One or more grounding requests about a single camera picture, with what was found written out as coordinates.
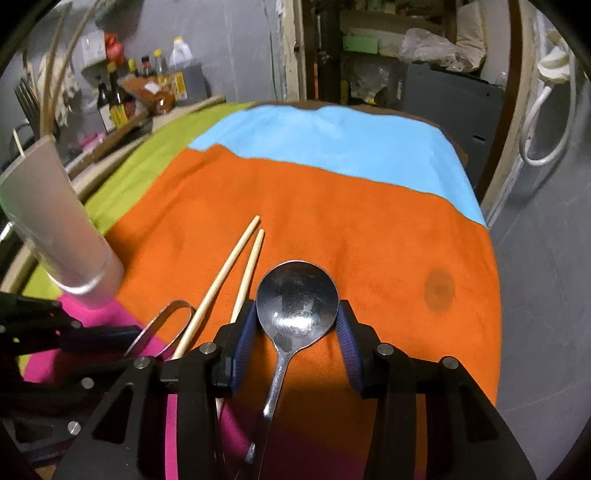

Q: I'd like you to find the grey cabinet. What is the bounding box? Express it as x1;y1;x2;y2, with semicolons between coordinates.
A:
403;64;504;185

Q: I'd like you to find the clear plastic jug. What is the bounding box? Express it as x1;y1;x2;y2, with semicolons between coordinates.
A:
168;36;193;69

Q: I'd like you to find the translucent white plastic cup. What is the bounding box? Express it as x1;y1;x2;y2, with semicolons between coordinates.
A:
1;135;124;309

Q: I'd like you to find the dark soy sauce bottle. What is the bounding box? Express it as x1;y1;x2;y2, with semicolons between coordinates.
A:
96;76;116;133

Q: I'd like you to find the metal soup spoon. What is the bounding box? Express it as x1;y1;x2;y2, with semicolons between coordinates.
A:
245;260;339;467

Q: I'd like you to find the wooden chopstick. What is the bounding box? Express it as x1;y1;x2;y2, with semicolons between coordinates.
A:
214;228;266;418
171;215;260;360

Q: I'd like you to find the green box on shelf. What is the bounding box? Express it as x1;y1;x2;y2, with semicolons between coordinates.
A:
342;34;379;55

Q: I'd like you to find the wooden chopstick on cloth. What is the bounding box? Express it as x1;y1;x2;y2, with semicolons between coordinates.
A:
171;215;260;360

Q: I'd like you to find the multicolour striped cloth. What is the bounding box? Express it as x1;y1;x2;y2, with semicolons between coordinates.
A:
24;104;502;479

